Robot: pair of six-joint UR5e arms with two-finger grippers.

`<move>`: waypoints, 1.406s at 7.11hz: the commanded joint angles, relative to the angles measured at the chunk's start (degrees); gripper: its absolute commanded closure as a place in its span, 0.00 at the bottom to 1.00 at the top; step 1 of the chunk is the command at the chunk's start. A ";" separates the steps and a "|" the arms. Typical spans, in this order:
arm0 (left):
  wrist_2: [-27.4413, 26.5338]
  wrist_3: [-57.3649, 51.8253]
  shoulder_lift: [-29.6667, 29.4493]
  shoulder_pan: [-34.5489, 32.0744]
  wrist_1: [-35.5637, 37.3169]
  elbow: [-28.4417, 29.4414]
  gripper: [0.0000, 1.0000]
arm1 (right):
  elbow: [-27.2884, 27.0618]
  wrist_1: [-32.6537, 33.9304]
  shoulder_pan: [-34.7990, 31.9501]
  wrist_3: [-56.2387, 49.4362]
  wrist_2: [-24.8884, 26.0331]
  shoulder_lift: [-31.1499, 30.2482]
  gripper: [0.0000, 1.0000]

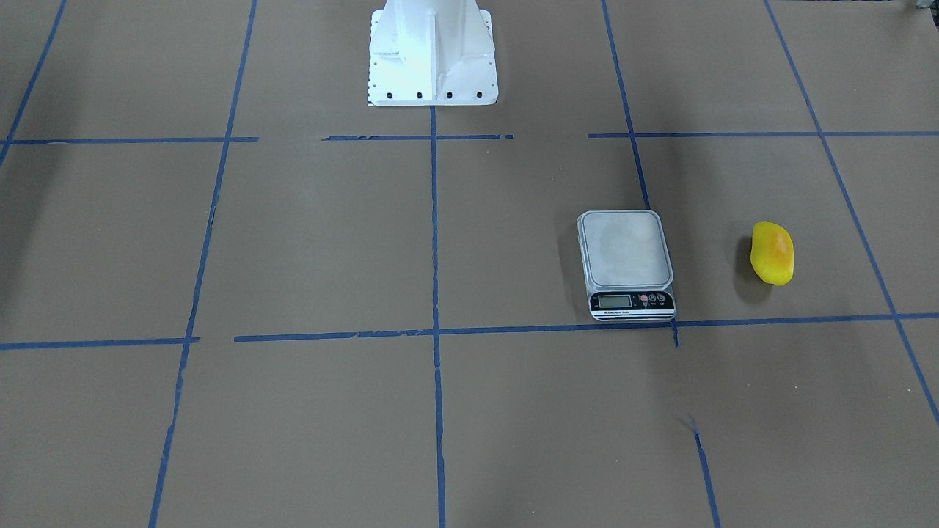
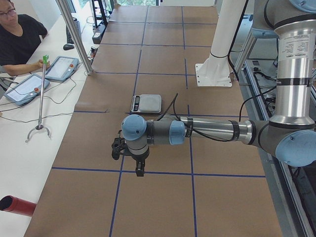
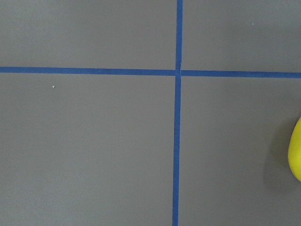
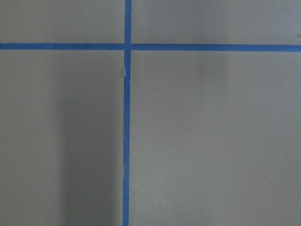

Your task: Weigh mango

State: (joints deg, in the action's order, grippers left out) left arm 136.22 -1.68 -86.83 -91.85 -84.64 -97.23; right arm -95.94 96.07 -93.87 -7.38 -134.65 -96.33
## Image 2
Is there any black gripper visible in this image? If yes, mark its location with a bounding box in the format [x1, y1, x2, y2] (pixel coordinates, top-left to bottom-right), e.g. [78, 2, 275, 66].
[131, 150, 150, 177]

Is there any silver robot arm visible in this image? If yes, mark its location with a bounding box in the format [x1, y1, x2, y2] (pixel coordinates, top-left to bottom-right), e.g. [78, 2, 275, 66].
[112, 0, 316, 176]

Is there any silver digital kitchen scale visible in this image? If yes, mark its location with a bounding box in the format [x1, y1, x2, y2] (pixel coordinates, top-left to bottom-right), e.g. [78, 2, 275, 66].
[130, 94, 162, 114]

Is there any far blue teach pendant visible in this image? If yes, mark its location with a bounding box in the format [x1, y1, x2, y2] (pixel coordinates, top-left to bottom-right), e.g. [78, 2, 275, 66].
[45, 56, 79, 82]

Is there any blue teach pendant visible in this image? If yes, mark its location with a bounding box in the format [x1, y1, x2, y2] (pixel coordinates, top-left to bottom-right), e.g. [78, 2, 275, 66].
[4, 74, 42, 106]
[45, 56, 79, 82]

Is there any red cylinder tube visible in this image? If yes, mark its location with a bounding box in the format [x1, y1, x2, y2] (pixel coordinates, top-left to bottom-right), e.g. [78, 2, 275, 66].
[0, 196, 37, 217]

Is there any near blue teach pendant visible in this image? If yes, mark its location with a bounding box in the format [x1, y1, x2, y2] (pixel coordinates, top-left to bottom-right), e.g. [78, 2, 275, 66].
[4, 74, 42, 106]

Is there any black computer mouse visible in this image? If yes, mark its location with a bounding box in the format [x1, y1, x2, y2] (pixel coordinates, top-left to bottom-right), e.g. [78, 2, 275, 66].
[63, 43, 75, 51]

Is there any black keyboard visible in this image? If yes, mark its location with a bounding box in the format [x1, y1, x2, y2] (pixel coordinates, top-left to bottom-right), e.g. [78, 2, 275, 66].
[66, 18, 81, 44]

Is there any person in black shirt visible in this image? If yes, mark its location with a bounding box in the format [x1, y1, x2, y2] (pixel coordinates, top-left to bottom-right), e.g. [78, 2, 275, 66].
[0, 0, 48, 76]

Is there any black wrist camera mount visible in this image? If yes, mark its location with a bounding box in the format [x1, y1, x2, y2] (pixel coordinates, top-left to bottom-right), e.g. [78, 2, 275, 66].
[111, 130, 131, 160]

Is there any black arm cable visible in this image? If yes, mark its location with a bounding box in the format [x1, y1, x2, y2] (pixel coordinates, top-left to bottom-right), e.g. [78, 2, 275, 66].
[158, 92, 247, 142]

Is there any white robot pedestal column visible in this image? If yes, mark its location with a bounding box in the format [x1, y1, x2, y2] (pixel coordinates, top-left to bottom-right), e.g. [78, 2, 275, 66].
[196, 0, 248, 87]

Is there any aluminium frame post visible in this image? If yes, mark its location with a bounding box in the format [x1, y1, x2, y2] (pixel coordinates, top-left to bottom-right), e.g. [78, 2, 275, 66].
[56, 0, 93, 75]

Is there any green handled reacher grabber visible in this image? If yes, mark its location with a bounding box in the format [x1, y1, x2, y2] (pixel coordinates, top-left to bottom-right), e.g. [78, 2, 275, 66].
[25, 55, 50, 143]

